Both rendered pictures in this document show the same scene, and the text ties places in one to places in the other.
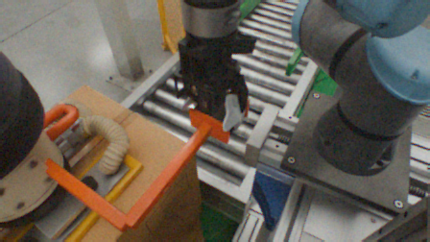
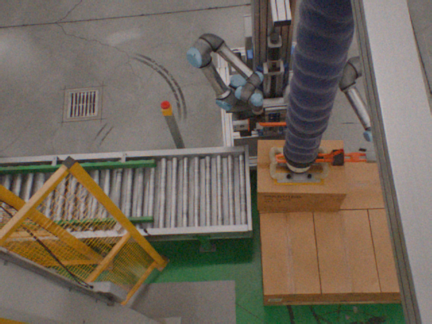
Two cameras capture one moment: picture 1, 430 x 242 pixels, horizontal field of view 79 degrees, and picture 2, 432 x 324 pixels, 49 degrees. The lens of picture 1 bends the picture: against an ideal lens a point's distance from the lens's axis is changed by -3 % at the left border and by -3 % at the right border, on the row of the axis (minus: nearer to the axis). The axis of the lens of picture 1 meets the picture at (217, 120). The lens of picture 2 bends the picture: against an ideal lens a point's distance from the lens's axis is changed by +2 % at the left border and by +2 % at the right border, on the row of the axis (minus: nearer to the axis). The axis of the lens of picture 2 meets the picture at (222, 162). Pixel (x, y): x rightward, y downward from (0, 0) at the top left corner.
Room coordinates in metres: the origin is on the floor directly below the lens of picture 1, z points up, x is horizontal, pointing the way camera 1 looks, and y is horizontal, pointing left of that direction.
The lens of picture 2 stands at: (1.15, 1.34, 3.96)
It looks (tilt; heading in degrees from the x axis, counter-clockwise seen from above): 66 degrees down; 249
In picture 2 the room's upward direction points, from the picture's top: 11 degrees counter-clockwise
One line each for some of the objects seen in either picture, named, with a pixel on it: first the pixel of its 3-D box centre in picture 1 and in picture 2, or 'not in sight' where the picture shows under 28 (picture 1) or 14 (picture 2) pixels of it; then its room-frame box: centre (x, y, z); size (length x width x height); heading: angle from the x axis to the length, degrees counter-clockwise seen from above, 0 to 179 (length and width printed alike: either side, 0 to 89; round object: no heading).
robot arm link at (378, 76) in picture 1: (390, 76); (237, 85); (0.31, -0.26, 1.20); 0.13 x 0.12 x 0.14; 24
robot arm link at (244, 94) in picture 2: not in sight; (245, 92); (0.35, -0.09, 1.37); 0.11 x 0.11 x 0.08; 24
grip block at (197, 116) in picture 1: (219, 112); (254, 124); (0.35, -0.01, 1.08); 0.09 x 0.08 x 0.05; 58
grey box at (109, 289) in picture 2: not in sight; (98, 291); (1.64, 0.62, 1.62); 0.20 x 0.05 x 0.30; 150
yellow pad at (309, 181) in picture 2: not in sight; (298, 177); (0.28, 0.45, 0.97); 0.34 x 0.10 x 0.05; 148
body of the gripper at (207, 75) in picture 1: (208, 64); (258, 114); (0.32, 0.01, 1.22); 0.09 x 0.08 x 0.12; 148
